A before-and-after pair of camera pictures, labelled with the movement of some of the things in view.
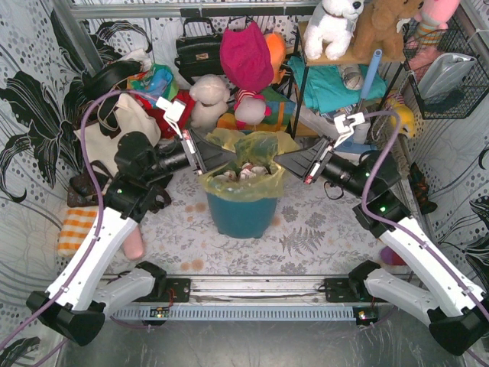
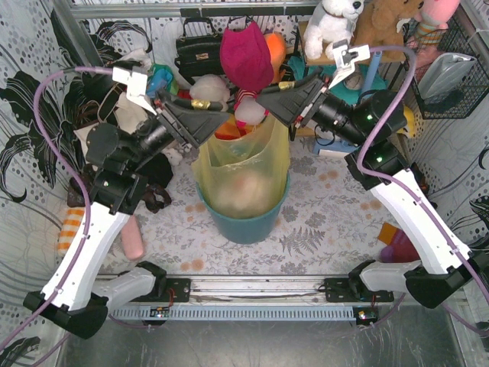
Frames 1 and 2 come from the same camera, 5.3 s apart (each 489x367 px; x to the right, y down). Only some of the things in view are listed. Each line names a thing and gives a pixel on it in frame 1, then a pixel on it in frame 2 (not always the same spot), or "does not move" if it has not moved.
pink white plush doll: (250, 108) does not move
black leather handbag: (199, 54) does not move
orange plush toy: (276, 47) does not move
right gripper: (317, 164) to (311, 104)
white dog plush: (330, 24) does not move
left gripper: (195, 151) to (173, 123)
